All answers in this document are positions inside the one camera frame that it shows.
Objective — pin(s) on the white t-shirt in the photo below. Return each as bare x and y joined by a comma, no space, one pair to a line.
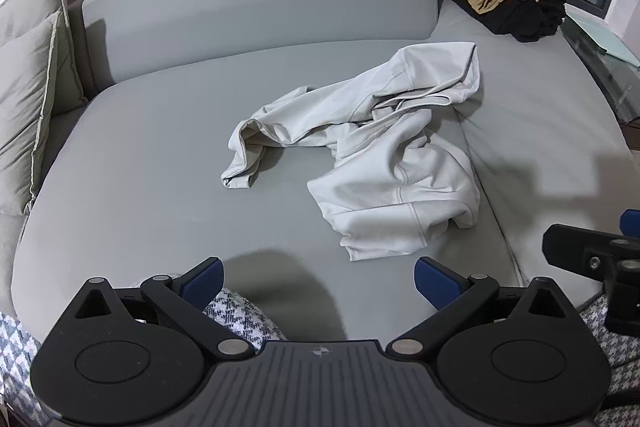
390,167

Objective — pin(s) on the glass side table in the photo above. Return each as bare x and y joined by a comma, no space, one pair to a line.
610,79

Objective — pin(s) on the folded black garment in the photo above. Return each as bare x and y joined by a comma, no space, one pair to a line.
525,19

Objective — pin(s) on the pale green paper sheet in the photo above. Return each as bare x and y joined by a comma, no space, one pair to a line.
610,39

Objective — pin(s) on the houndstooth patterned cloth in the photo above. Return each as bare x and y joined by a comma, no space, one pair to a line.
240,317

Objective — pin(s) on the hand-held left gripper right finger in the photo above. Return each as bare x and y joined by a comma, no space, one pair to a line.
436,283

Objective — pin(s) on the small grey sofa cushion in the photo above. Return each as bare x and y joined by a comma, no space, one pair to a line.
25,107

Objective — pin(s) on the grey sofa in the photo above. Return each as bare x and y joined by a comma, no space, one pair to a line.
150,187

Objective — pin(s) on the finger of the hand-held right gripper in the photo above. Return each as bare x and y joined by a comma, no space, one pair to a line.
575,247
631,223

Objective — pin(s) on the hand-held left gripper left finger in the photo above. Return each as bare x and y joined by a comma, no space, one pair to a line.
202,283

